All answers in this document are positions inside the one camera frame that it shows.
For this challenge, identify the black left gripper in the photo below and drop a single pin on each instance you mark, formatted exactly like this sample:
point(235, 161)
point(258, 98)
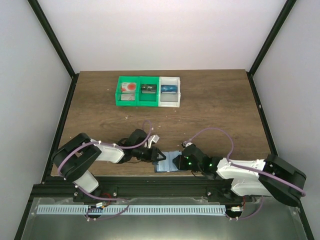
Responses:
point(153, 154)

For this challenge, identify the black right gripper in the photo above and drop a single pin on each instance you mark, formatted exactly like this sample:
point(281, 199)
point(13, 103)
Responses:
point(182, 162)

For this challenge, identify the blue leather card holder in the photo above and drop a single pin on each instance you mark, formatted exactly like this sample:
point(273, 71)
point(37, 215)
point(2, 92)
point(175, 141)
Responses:
point(167, 165)

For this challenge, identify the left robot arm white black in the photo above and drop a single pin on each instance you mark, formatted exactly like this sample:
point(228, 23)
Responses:
point(74, 159)

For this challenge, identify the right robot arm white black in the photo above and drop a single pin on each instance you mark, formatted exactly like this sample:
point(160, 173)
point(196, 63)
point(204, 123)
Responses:
point(270, 177)

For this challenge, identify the blue card in bin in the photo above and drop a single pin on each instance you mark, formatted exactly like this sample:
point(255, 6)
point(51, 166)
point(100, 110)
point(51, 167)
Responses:
point(168, 89)

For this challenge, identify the white plastic bin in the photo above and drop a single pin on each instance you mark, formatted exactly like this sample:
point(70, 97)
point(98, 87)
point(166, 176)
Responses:
point(170, 100)

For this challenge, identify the middle green plastic bin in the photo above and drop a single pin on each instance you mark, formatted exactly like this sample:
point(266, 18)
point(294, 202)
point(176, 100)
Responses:
point(148, 99)

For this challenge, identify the green plastic bin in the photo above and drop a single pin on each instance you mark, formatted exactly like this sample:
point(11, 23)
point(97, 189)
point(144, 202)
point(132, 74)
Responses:
point(148, 99)
point(118, 92)

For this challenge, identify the left green plastic bin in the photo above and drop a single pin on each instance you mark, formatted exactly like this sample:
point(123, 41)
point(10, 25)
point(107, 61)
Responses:
point(118, 92)

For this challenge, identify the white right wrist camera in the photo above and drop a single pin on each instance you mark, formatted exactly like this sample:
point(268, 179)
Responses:
point(185, 144)

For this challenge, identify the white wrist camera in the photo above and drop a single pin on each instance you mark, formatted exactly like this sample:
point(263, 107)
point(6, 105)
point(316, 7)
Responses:
point(185, 144)
point(153, 139)

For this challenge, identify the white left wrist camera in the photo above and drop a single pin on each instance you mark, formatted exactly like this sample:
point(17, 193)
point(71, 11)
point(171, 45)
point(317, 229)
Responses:
point(153, 139)

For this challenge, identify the light blue slotted cable duct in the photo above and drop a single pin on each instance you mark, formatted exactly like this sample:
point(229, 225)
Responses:
point(202, 210)

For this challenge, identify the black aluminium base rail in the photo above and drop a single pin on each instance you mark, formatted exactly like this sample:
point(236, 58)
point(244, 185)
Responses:
point(130, 187)

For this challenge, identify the left black frame post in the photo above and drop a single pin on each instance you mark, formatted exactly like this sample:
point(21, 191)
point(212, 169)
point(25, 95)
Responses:
point(44, 22)

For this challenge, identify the black frame post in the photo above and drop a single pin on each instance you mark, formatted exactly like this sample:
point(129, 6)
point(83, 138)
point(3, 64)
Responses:
point(44, 22)
point(276, 27)

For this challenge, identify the right black frame post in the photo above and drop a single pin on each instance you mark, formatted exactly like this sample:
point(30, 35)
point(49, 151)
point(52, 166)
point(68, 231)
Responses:
point(276, 27)

